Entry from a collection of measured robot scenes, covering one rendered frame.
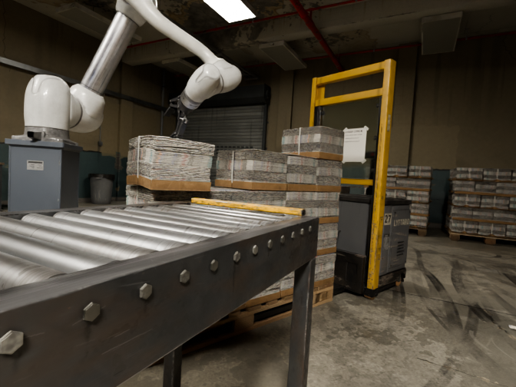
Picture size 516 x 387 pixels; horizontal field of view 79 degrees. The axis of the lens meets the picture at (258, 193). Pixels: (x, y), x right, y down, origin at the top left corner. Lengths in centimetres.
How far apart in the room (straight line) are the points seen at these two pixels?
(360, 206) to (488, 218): 398
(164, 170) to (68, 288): 110
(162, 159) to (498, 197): 586
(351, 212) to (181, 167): 179
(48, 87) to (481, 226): 623
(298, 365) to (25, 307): 86
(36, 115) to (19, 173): 24
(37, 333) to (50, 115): 124
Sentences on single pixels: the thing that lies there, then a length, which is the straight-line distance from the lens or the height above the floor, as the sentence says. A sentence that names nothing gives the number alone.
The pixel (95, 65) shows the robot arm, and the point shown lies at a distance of 170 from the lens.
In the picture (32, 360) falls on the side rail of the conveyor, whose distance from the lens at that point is 34.
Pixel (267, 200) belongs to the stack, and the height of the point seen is 78.
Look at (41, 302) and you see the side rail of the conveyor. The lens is 32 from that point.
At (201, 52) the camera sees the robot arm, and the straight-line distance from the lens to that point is 151.
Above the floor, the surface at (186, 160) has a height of 96.
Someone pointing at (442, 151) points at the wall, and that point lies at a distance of 816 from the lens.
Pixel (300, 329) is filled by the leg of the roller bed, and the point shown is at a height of 47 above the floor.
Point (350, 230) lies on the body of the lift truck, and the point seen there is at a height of 49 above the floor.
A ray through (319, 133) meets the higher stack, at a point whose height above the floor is 124.
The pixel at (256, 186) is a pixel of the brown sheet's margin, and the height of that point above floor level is 86.
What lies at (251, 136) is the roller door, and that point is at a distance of 932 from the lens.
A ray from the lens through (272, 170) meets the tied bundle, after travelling 189.
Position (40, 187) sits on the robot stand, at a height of 82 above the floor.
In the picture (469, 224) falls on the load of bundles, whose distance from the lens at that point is 651.
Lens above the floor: 91
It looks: 3 degrees down
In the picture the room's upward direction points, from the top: 3 degrees clockwise
